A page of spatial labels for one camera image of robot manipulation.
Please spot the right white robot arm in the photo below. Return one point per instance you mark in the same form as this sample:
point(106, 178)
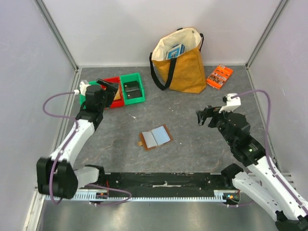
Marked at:
point(275, 194)

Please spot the right green plastic bin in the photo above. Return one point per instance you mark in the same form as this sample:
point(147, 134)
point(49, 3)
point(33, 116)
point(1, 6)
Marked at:
point(129, 78)

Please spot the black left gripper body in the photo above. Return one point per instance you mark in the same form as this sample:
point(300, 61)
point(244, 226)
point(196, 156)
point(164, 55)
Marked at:
point(108, 96)

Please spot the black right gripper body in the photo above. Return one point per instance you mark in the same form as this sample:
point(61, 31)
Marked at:
point(209, 115)

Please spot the left green plastic bin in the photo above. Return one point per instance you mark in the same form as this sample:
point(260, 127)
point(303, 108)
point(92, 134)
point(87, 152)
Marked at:
point(83, 98)

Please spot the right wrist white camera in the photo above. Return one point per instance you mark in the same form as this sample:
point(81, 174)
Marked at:
point(232, 102)

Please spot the green plastic bin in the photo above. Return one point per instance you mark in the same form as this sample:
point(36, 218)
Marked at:
point(129, 78)
point(83, 98)

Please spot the right aluminium frame post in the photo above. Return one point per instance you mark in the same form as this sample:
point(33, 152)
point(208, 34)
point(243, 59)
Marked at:
point(265, 34)

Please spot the mustard tote bag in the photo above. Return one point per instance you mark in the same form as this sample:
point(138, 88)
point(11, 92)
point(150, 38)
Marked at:
point(185, 73)

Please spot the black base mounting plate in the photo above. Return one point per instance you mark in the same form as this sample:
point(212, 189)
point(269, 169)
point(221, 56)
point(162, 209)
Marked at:
point(163, 185)

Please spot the gold credit card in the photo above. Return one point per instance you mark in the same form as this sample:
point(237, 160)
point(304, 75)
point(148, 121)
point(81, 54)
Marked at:
point(117, 95)

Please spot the red plastic bin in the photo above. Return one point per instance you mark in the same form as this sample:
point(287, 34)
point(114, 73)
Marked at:
point(118, 103)

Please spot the brown leather card holder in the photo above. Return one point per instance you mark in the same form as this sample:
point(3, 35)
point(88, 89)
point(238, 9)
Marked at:
point(155, 137)

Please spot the black card stack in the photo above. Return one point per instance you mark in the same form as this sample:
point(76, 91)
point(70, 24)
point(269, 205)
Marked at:
point(132, 90)

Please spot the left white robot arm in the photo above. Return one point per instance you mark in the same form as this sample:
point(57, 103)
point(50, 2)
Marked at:
point(55, 174)

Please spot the aluminium frame post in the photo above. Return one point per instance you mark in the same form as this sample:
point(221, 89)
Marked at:
point(265, 34)
point(56, 32)

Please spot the blue box in bag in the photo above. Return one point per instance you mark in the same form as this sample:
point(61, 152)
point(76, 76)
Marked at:
point(175, 51)

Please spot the left aluminium frame post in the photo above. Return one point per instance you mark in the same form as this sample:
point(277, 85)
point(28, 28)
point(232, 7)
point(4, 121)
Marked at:
point(56, 32)

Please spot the orange snack packet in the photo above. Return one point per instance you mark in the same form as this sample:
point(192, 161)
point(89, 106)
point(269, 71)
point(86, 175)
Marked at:
point(219, 76)

